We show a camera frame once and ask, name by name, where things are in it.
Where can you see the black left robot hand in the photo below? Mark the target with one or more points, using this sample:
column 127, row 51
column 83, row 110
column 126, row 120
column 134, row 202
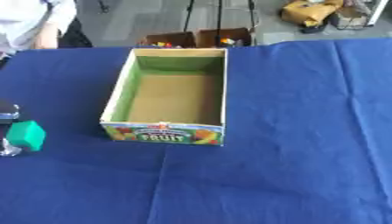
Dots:
column 6, row 112

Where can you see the green block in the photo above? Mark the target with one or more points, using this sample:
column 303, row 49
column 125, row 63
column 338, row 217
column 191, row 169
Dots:
column 26, row 135

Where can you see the cardboard box with green inside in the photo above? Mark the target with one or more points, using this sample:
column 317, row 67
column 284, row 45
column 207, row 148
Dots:
column 171, row 99

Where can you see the brown cardboard box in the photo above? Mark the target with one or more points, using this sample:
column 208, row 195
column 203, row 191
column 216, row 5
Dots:
column 176, row 38
column 224, row 35

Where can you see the person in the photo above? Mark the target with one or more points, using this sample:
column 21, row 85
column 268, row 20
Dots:
column 25, row 20

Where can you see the black tripod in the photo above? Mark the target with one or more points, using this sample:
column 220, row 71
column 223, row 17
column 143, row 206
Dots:
column 219, row 17

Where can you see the yellow bag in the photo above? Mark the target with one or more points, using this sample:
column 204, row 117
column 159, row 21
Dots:
column 309, row 11

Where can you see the brown bag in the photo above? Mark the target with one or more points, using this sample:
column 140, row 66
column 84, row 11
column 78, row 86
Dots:
column 352, row 16

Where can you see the white post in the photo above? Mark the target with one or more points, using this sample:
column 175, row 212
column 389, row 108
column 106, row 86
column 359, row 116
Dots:
column 377, row 11

